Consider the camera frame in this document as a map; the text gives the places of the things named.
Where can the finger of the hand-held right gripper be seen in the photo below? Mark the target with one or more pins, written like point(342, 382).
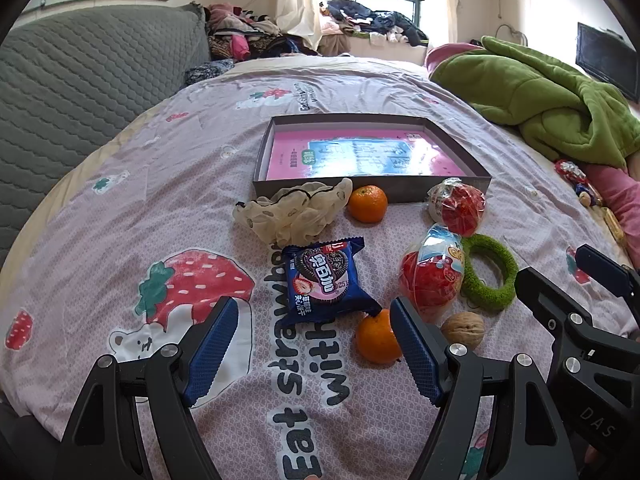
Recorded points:
point(545, 300)
point(600, 267)

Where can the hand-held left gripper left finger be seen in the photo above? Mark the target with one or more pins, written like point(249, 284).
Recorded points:
point(215, 345)

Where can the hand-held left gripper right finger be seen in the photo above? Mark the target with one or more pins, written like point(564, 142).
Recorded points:
point(415, 350)

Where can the orange mandarin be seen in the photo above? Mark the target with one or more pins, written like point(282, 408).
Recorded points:
point(367, 204)
point(375, 340)

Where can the walnut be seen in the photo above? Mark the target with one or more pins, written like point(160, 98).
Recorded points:
point(462, 330)

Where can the green fuzzy scrunchie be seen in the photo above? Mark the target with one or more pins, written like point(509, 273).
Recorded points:
point(505, 260)

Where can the red toy egg blue wrapper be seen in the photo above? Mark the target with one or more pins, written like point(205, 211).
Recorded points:
point(430, 280)

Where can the blue cookie packet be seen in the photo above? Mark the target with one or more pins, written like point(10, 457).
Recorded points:
point(320, 275)

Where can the red toy egg white wrapper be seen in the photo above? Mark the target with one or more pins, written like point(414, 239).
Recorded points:
point(462, 207)

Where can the cream dotted scrunchie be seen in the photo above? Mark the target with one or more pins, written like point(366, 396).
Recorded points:
point(295, 215)

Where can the shallow grey cardboard box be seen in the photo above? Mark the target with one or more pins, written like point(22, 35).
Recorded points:
point(425, 188)

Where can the small blue foil candy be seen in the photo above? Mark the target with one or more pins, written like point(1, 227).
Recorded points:
point(585, 194)

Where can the pink blanket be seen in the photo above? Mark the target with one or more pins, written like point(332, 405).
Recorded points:
point(620, 195)

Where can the red white candy wrapper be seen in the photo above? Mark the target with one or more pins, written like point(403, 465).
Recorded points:
point(570, 172)

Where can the green fleece blanket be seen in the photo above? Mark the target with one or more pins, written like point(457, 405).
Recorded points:
point(525, 95)

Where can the pink book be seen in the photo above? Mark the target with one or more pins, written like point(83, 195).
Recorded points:
point(290, 157)

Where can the pink pillow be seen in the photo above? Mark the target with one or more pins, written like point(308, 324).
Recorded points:
point(445, 57)

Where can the dark floral cloth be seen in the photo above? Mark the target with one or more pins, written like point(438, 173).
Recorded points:
point(207, 72)

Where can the grey quilted headboard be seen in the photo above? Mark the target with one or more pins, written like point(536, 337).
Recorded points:
point(75, 85)

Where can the pile of mixed clothes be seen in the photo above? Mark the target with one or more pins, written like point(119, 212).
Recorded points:
point(250, 30)

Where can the dark clothes on windowsill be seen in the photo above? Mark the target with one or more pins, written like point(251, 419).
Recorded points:
point(375, 20)

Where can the black wall television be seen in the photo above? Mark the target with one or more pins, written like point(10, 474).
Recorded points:
point(605, 57)

